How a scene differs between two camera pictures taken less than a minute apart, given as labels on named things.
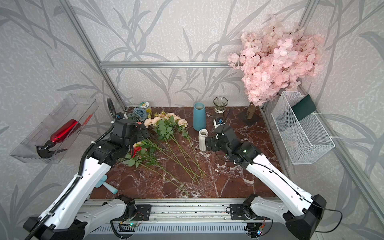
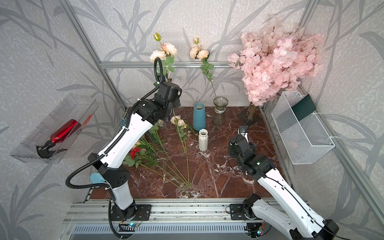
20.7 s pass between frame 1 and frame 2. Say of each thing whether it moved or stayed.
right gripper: moved
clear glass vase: stayed
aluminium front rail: stayed
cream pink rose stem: moved
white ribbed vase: stayed
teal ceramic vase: stayed
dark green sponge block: stayed
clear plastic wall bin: stayed
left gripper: moved
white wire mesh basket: stayed
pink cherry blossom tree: stayed
